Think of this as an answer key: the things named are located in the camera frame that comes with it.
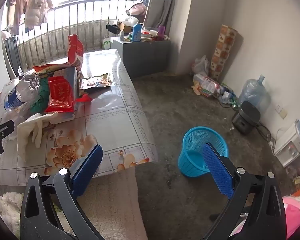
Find cardboard box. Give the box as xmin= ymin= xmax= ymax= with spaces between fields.
xmin=117 ymin=20 xmax=133 ymax=32

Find bag of colourful wrappers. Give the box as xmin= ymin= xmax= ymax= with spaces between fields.
xmin=191 ymin=74 xmax=222 ymax=98

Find red foil snack packet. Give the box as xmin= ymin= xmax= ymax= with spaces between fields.
xmin=44 ymin=76 xmax=75 ymax=113

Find grey cabinet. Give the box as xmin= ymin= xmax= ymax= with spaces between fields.
xmin=111 ymin=36 xmax=172 ymax=78

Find black rice cooker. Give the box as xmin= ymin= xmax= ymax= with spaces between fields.
xmin=231 ymin=101 xmax=261 ymax=135

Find white green appliance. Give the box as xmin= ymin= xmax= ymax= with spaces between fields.
xmin=102 ymin=36 xmax=114 ymax=50

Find metal balcony railing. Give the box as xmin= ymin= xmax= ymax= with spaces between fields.
xmin=15 ymin=0 xmax=140 ymax=68

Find wall socket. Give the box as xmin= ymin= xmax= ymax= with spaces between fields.
xmin=275 ymin=105 xmax=288 ymax=119

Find hanging pink jacket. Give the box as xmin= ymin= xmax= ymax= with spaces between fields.
xmin=24 ymin=0 xmax=54 ymax=28

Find blue detergent bottle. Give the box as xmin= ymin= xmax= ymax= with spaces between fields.
xmin=131 ymin=22 xmax=143 ymax=42

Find red wrapper scrap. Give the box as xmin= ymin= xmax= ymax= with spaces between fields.
xmin=74 ymin=94 xmax=92 ymax=103

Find white water dispenser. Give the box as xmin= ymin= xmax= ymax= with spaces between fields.
xmin=272 ymin=120 xmax=300 ymax=168

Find black power cable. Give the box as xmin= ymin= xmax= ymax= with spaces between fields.
xmin=255 ymin=122 xmax=275 ymax=145

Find pink cloth bag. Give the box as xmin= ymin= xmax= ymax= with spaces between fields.
xmin=126 ymin=1 xmax=147 ymax=17

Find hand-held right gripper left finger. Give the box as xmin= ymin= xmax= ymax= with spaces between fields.
xmin=19 ymin=144 xmax=103 ymax=240

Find white cloth gloves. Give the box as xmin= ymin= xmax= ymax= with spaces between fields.
xmin=17 ymin=112 xmax=59 ymax=162

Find clear bottle with blue label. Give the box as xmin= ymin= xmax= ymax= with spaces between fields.
xmin=4 ymin=74 xmax=41 ymax=110

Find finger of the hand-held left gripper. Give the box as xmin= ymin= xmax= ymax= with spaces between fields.
xmin=0 ymin=120 xmax=15 ymax=140

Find green plastic bag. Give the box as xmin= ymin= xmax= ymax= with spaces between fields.
xmin=29 ymin=79 xmax=52 ymax=114

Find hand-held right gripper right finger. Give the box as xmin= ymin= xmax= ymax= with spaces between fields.
xmin=202 ymin=142 xmax=287 ymax=240

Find grey curtain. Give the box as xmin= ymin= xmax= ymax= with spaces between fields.
xmin=140 ymin=0 xmax=196 ymax=30

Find beige cloth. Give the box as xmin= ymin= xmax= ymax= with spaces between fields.
xmin=72 ymin=166 xmax=148 ymax=240

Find white fluffy blanket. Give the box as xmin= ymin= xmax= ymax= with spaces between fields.
xmin=0 ymin=191 xmax=73 ymax=239

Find brown gold snack wrapper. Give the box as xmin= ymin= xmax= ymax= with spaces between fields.
xmin=79 ymin=73 xmax=112 ymax=90

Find rolled patterned mat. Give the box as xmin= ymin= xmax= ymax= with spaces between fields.
xmin=209 ymin=24 xmax=238 ymax=80

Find blue plastic basket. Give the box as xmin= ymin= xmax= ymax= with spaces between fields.
xmin=178 ymin=127 xmax=229 ymax=178

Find red white flat packet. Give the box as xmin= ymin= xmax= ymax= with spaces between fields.
xmin=32 ymin=64 xmax=73 ymax=77

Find dark chair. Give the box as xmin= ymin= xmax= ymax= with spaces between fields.
xmin=1 ymin=36 xmax=23 ymax=78

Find blue grey carton box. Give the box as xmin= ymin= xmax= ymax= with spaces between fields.
xmin=51 ymin=66 xmax=79 ymax=120

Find floral tablecloth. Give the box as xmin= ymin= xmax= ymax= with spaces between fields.
xmin=0 ymin=49 xmax=158 ymax=187

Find pile of floor litter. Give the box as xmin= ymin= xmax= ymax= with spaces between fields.
xmin=219 ymin=82 xmax=240 ymax=109

